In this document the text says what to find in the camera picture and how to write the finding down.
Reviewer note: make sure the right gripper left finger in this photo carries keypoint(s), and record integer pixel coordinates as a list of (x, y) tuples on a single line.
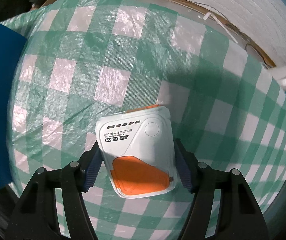
[(35, 213)]

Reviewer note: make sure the green checkered tablecloth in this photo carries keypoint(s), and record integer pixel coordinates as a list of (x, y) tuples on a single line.
[(85, 59)]

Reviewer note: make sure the white orange power bank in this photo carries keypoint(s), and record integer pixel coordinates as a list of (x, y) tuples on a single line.
[(138, 151)]

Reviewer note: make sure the white electric kettle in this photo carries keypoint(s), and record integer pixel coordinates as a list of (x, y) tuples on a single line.
[(279, 74)]

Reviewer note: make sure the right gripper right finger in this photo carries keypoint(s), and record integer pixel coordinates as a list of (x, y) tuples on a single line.
[(239, 216)]

